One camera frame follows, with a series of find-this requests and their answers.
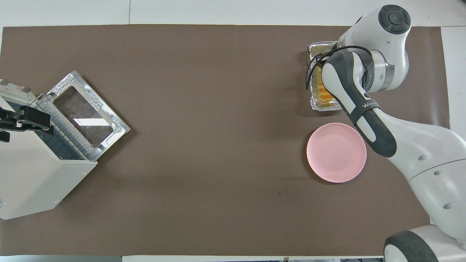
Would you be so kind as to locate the aluminium foil tray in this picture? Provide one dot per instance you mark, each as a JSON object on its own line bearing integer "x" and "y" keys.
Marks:
{"x": 320, "y": 106}

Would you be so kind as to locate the glass oven door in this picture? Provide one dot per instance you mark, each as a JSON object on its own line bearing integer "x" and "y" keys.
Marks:
{"x": 98, "y": 102}

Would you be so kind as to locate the metal oven rack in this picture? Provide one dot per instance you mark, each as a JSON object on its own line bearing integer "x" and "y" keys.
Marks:
{"x": 69, "y": 134}

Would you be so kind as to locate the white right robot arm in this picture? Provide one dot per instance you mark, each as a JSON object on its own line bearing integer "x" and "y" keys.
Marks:
{"x": 418, "y": 145}

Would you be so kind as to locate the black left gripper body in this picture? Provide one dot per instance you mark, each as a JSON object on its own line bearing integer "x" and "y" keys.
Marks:
{"x": 11, "y": 118}

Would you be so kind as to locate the pink round plate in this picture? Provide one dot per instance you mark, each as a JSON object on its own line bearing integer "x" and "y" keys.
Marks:
{"x": 335, "y": 153}

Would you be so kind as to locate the sliced yellow bread loaf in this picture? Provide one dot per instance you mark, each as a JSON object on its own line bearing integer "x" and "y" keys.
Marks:
{"x": 322, "y": 92}

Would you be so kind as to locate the brown table mat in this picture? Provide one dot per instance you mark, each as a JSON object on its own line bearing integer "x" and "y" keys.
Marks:
{"x": 218, "y": 145}

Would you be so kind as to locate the cream toaster oven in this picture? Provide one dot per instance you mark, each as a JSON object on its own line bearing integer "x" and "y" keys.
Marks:
{"x": 32, "y": 174}

